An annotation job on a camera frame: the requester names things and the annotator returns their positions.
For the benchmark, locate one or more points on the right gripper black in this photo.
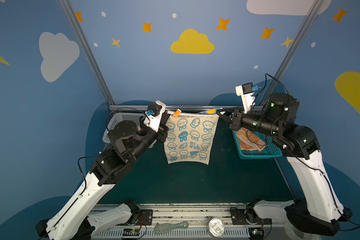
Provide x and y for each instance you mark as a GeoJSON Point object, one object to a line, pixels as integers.
{"type": "Point", "coordinates": [235, 120]}

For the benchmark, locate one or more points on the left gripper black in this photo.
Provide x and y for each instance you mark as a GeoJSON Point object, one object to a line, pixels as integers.
{"type": "Point", "coordinates": [162, 133]}

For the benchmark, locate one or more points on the bunny face pattern towel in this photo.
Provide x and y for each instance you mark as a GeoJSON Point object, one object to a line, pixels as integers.
{"type": "Point", "coordinates": [190, 136]}

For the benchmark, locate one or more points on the teal perforated plastic basket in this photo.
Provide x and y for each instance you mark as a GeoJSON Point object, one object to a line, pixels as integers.
{"type": "Point", "coordinates": [270, 151]}

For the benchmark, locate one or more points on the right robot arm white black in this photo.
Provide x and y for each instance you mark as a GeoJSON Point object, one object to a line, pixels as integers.
{"type": "Point", "coordinates": [320, 211]}

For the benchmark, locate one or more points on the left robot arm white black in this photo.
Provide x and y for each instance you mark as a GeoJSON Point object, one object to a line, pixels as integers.
{"type": "Point", "coordinates": [74, 221]}

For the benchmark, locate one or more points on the orange swirl pattern towel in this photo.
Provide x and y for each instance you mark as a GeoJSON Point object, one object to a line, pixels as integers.
{"type": "Point", "coordinates": [249, 141]}

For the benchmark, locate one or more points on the pale green hair brush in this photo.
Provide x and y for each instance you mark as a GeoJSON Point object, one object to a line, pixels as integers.
{"type": "Point", "coordinates": [166, 228]}

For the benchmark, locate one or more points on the left small circuit board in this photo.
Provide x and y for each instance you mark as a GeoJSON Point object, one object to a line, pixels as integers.
{"type": "Point", "coordinates": [130, 233]}

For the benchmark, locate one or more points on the small circuit board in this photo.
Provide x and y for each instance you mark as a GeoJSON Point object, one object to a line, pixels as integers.
{"type": "Point", "coordinates": [130, 233]}
{"type": "Point", "coordinates": [256, 234]}

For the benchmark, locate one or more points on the round silver tin lid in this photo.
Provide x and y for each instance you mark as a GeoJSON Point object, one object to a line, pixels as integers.
{"type": "Point", "coordinates": [215, 227]}

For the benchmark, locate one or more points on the right small circuit board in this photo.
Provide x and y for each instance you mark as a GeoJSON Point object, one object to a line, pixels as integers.
{"type": "Point", "coordinates": [256, 234]}

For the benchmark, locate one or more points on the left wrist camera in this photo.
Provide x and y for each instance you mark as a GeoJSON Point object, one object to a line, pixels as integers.
{"type": "Point", "coordinates": [154, 114]}

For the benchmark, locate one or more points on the aluminium frame back rail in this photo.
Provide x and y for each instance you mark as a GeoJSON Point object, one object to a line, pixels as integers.
{"type": "Point", "coordinates": [172, 108]}

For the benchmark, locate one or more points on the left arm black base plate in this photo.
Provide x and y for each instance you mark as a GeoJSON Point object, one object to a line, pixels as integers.
{"type": "Point", "coordinates": [139, 217]}

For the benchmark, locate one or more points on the aluminium front rail bed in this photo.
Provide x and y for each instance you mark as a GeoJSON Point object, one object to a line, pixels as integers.
{"type": "Point", "coordinates": [198, 216]}

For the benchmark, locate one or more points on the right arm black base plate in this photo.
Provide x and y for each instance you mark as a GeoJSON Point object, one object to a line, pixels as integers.
{"type": "Point", "coordinates": [247, 217]}

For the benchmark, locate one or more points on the aluminium frame right post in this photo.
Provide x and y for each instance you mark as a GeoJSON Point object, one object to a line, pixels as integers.
{"type": "Point", "coordinates": [299, 37]}

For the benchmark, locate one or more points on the aluminium frame post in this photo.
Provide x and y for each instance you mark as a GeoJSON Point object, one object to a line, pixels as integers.
{"type": "Point", "coordinates": [76, 26]}
{"type": "Point", "coordinates": [299, 37]}

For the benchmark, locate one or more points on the aluminium frame left post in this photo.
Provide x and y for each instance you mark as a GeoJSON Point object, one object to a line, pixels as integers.
{"type": "Point", "coordinates": [76, 26]}

